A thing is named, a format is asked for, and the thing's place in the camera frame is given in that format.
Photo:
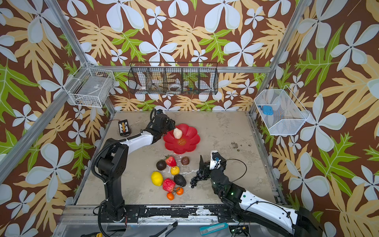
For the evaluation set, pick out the orange mandarin left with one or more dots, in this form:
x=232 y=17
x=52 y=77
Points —
x=170 y=196

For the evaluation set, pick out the white wire basket left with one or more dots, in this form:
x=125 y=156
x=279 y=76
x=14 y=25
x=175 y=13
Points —
x=90 y=86

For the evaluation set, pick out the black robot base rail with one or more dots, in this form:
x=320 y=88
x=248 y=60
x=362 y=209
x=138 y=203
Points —
x=197 y=212

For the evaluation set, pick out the dark purple passion fruit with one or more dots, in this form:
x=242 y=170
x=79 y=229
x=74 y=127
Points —
x=161 y=165

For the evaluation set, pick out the white mesh basket right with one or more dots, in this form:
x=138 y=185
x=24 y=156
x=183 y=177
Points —
x=289 y=114

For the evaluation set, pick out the black wire basket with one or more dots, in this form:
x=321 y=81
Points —
x=173 y=78

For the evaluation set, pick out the yellow fake lemon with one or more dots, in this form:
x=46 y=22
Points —
x=157 y=178

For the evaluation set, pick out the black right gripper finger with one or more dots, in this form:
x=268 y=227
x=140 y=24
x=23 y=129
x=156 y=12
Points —
x=201 y=165
x=207 y=169

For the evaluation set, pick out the cream fake garlic bulb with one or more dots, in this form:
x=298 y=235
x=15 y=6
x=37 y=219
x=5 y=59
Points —
x=177 y=133

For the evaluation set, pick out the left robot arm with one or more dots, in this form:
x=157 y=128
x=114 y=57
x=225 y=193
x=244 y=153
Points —
x=110 y=163

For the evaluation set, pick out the brown fake fig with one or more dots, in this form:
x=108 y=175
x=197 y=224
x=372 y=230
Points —
x=185 y=161

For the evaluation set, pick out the red fake pomegranate piece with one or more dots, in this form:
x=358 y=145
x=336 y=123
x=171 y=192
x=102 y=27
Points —
x=168 y=185

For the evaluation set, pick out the small orange-yellow fruit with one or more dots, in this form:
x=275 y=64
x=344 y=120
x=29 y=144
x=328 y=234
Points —
x=175 y=170

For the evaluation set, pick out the black charger board with connectors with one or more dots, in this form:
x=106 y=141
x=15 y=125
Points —
x=124 y=129

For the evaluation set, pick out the blue object in basket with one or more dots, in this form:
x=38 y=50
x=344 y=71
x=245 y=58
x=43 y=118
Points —
x=267 y=110

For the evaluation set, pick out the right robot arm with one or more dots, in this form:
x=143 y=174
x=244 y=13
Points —
x=245 y=206

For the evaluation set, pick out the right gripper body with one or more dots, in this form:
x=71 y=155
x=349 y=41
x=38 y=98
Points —
x=206 y=171

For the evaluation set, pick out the orange mandarin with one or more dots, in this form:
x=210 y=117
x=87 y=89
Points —
x=179 y=191
x=170 y=196

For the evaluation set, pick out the red flower-shaped fruit bowl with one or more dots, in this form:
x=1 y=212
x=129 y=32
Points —
x=187 y=143

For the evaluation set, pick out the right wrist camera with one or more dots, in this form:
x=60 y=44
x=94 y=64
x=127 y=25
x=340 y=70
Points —
x=217 y=161

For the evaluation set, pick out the black fake grape bunch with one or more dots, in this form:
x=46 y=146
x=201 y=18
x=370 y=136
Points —
x=201 y=175

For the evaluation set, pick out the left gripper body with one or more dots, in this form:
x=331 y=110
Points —
x=170 y=125

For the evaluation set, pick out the orange mandarin right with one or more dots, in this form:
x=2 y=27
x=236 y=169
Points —
x=179 y=191

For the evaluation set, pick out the teal box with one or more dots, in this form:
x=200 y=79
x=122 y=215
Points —
x=206 y=230

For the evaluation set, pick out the dark fake avocado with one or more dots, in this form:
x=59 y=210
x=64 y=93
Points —
x=180 y=180

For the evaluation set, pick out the red fake strawberry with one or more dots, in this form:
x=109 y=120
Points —
x=170 y=161

